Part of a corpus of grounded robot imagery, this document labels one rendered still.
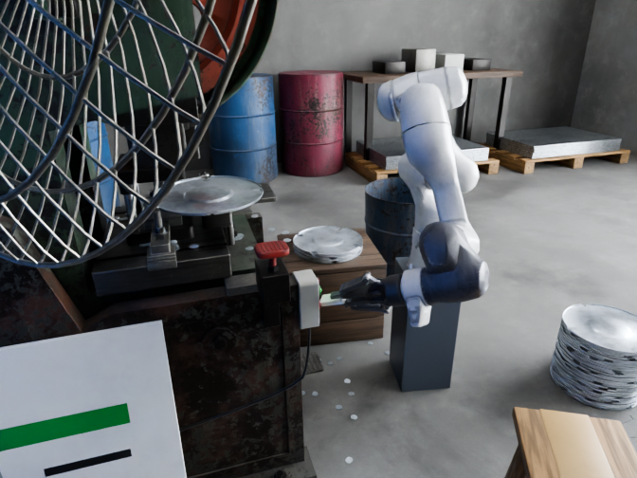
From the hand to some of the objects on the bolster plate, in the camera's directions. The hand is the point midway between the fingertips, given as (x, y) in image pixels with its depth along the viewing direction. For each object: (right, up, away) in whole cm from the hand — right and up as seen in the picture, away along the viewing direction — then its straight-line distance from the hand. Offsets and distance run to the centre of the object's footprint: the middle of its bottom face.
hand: (333, 299), depth 117 cm
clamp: (-40, +12, -9) cm, 43 cm away
